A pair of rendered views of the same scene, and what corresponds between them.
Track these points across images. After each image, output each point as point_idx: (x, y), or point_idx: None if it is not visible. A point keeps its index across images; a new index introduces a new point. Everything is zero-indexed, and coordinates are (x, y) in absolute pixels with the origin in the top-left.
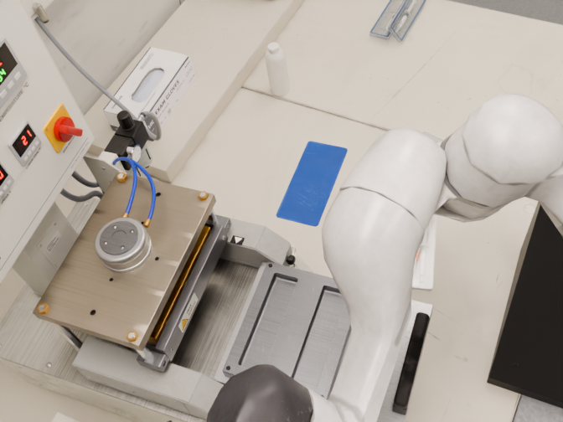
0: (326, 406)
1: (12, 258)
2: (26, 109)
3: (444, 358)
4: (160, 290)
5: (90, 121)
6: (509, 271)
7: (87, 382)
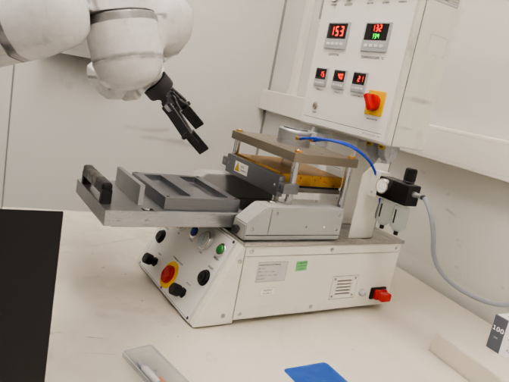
0: None
1: (316, 120)
2: (373, 69)
3: (71, 328)
4: (253, 136)
5: None
6: None
7: None
